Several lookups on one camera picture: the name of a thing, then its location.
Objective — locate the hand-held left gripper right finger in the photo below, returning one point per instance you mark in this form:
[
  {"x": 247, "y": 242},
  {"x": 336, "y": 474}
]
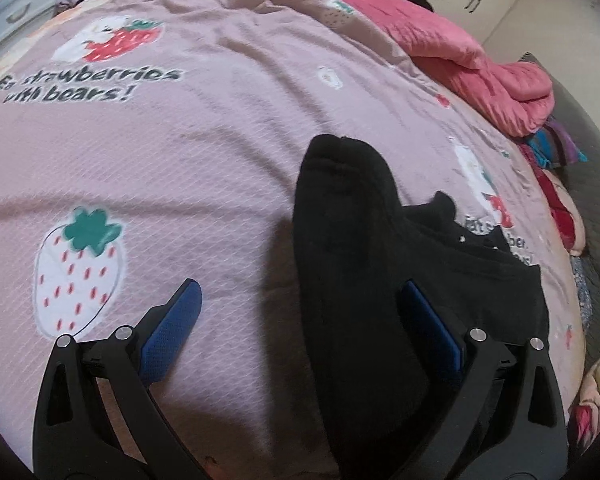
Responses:
[{"x": 437, "y": 332}]

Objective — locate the white drawer cabinet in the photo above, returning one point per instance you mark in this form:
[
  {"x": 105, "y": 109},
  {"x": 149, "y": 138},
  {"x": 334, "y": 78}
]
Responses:
[{"x": 15, "y": 10}]

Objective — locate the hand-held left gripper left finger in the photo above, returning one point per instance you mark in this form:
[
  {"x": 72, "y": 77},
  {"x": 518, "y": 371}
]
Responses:
[{"x": 172, "y": 332}]

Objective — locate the red cloth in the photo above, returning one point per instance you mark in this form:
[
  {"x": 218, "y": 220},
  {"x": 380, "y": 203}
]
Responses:
[{"x": 560, "y": 205}]

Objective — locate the pink strawberry printed bed sheet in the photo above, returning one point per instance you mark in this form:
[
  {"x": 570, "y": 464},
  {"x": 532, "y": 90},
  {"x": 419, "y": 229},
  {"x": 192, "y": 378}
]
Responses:
[{"x": 205, "y": 160}]

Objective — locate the floral cloth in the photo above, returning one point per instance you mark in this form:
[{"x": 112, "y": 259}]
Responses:
[{"x": 587, "y": 400}]

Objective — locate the black sweater with orange patches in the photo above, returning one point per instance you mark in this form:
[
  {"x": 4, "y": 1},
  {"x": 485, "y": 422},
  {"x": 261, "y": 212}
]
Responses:
[{"x": 360, "y": 260}]

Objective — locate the pink quilt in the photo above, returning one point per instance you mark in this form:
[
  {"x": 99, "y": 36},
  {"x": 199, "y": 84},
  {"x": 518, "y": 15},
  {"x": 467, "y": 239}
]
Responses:
[{"x": 430, "y": 35}]

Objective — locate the grey padded headboard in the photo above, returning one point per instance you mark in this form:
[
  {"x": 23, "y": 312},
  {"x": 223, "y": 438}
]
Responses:
[{"x": 597, "y": 200}]

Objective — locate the colourful striped cloth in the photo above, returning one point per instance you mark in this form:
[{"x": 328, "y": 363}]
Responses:
[{"x": 555, "y": 142}]

